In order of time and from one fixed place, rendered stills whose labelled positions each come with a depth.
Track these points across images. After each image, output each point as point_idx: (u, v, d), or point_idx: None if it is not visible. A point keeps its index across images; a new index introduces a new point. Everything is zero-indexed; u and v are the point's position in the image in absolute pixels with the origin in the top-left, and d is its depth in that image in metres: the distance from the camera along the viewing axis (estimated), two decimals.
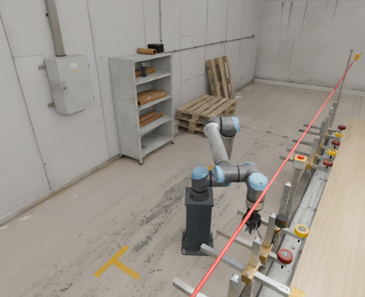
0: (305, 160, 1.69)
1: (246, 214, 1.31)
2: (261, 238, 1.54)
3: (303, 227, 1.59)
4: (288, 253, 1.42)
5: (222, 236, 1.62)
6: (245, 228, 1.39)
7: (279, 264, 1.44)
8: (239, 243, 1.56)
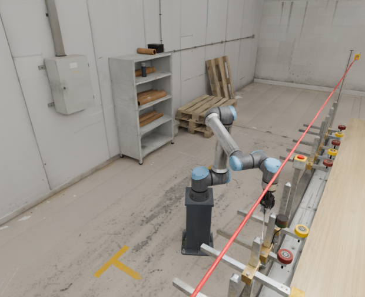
0: (305, 160, 1.69)
1: None
2: (263, 234, 1.58)
3: (303, 227, 1.59)
4: (288, 253, 1.42)
5: (222, 236, 1.62)
6: (260, 208, 1.56)
7: (279, 264, 1.44)
8: (239, 243, 1.56)
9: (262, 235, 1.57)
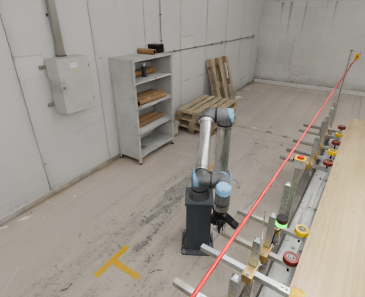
0: (305, 160, 1.69)
1: None
2: (263, 234, 1.58)
3: (303, 227, 1.59)
4: (294, 256, 1.40)
5: (226, 238, 1.61)
6: None
7: (285, 267, 1.42)
8: (244, 246, 1.54)
9: (262, 235, 1.57)
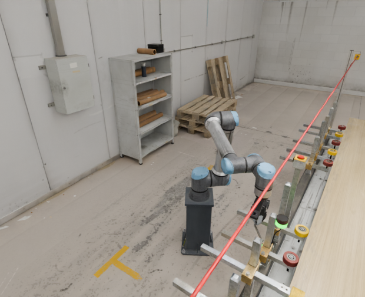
0: (305, 160, 1.69)
1: None
2: (261, 238, 1.54)
3: (303, 227, 1.59)
4: (294, 256, 1.40)
5: (226, 238, 1.61)
6: None
7: (285, 267, 1.42)
8: (245, 246, 1.54)
9: None
